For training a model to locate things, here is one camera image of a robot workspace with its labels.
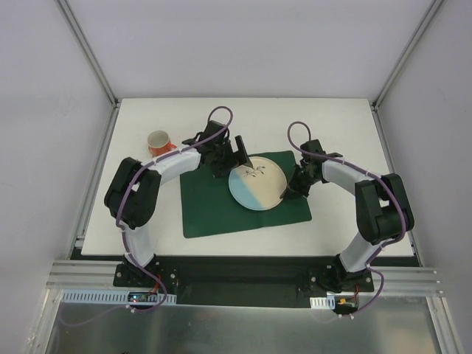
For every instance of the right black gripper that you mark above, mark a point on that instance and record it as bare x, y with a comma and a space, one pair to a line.
299, 181

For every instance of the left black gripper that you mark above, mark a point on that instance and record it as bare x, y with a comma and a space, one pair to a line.
228, 158

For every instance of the cream and blue plate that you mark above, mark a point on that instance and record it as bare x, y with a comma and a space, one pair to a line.
259, 187

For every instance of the dark green placemat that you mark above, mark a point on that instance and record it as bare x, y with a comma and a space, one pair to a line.
209, 208

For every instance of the orange mug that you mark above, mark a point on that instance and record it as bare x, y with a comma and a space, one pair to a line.
158, 143

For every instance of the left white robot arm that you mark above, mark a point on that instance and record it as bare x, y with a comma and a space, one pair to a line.
132, 195

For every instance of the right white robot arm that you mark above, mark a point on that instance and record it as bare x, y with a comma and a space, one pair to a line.
382, 211

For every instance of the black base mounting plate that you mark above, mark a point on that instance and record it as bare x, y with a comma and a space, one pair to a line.
268, 282

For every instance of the right white cable duct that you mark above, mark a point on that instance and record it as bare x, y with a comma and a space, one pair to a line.
323, 303

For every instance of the white cable duct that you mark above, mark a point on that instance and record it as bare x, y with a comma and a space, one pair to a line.
323, 303
117, 297

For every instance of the aluminium rail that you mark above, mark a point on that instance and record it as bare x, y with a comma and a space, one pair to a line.
81, 274

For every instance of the left white cable duct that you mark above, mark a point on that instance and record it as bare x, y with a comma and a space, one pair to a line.
117, 297

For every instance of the left aluminium frame post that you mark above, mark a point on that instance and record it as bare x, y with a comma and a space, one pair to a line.
85, 47

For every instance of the aluminium frame post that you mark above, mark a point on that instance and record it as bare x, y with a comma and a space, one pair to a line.
420, 30
85, 47

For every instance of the right aluminium frame post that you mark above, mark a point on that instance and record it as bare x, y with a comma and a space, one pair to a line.
420, 30

